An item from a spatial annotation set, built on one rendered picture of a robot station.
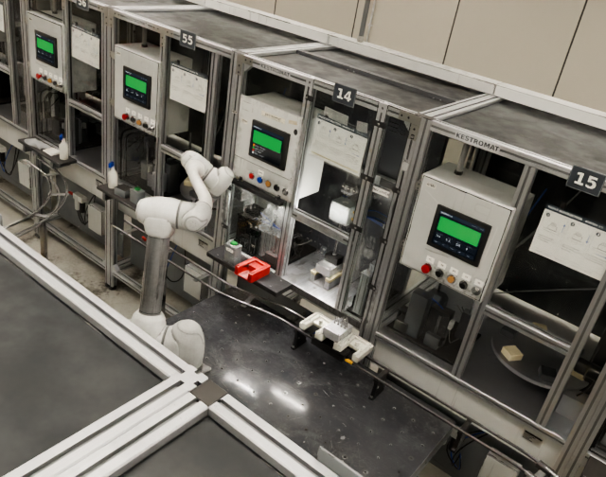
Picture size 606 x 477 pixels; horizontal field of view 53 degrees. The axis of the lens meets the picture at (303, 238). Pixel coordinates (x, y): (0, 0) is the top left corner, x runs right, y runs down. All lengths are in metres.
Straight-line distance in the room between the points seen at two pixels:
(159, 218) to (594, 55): 4.40
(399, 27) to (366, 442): 4.85
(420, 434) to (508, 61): 4.18
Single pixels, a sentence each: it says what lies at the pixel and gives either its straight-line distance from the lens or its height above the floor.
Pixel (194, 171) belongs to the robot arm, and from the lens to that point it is 3.12.
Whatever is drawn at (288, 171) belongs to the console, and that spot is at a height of 1.53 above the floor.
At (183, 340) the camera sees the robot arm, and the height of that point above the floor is 0.92.
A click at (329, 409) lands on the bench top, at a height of 0.68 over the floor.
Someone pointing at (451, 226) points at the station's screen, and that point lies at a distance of 2.66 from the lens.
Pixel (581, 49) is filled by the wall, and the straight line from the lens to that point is 6.11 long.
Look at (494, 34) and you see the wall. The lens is 6.35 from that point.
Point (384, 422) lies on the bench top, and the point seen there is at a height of 0.68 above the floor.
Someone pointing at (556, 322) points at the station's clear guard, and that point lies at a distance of 2.71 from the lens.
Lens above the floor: 2.71
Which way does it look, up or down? 28 degrees down
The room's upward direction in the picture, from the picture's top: 10 degrees clockwise
